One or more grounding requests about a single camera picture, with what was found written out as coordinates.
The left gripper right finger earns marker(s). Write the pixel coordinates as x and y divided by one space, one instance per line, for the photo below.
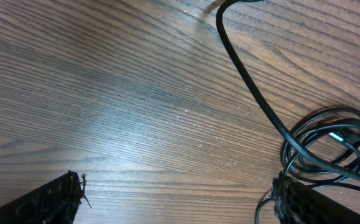
295 202

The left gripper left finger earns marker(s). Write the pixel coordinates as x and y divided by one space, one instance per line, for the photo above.
55 202

